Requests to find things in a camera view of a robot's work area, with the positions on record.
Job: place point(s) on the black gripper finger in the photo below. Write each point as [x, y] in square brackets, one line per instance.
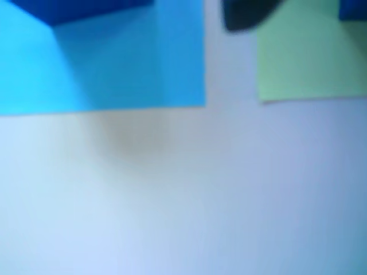
[243, 13]

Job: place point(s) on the large blue cube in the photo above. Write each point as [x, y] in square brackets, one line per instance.
[354, 8]

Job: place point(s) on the medium blue cube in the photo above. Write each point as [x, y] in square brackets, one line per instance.
[86, 10]

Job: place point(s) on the green paper square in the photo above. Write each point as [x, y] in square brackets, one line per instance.
[301, 63]

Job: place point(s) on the light blue paper square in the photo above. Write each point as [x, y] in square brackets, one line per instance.
[34, 71]

